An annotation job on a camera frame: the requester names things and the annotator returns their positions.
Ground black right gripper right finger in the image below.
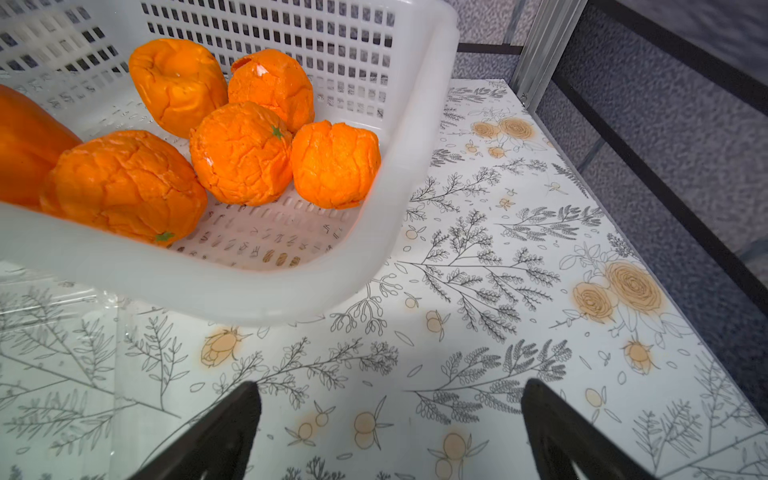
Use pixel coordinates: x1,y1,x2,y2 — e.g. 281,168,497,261
521,378,654,480

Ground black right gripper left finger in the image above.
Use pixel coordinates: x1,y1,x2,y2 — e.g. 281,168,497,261
132,381,262,480

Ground orange mandarin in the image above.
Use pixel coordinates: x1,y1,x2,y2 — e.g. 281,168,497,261
228,49,315,133
290,120,381,210
1,86,81,210
129,38,228,139
189,102,293,206
39,130,208,247

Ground clear plastic clamshell container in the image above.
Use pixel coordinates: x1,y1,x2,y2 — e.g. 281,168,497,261
1,261,173,479

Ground white plastic mesh basket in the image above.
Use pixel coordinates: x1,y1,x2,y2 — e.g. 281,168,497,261
1,1,459,326

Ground right aluminium frame post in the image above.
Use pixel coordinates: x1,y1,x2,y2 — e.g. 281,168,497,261
511,0,588,112

